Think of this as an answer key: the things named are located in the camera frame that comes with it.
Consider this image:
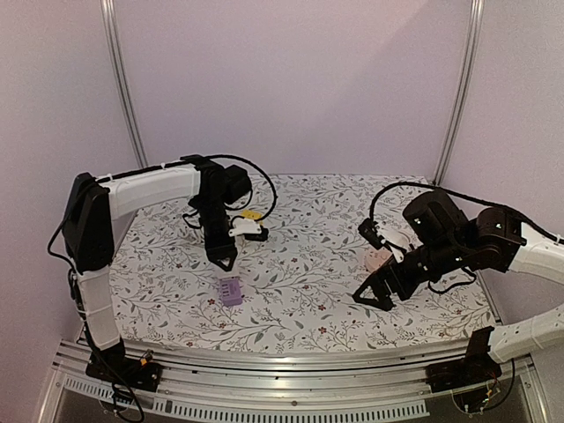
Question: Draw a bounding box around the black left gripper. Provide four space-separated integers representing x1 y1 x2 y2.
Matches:
195 197 238 271

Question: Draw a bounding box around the purple power strip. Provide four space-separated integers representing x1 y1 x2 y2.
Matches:
219 277 243 307

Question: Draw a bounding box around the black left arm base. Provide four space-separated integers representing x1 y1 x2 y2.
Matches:
85 343 163 392

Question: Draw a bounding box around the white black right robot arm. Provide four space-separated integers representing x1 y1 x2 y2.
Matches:
352 184 563 311

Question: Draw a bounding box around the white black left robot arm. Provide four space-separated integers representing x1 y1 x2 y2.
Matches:
47 154 278 382

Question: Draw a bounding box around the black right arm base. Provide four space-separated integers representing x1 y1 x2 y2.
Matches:
425 326 501 393

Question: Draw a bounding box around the round pink power strip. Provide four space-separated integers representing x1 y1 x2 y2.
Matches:
364 223 415 272

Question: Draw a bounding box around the yellow cube socket adapter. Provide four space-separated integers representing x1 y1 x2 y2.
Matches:
240 209 263 225

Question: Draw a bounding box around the floral patterned tablecloth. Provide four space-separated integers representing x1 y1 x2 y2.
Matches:
109 174 495 354

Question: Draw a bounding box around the coiled white power cable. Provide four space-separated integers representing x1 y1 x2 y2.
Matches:
182 222 208 246

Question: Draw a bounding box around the aluminium table front rail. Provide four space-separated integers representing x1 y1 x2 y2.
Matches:
37 338 547 423

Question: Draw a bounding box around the left aluminium frame post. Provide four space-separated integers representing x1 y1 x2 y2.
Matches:
100 0 148 167

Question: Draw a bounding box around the aluminium frame post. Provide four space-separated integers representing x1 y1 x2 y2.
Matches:
100 0 148 167
432 0 485 186

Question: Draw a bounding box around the right aluminium frame post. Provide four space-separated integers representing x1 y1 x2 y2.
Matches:
432 0 485 186

